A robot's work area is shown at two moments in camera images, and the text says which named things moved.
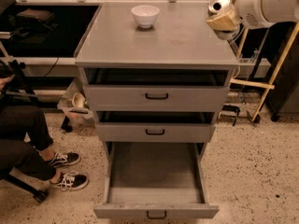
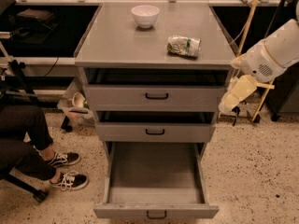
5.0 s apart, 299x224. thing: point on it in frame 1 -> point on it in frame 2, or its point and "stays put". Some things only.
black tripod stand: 17,82 stays put
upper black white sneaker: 62,160 stays put
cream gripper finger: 228,21 -> 240,88
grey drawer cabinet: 155,76 stays put
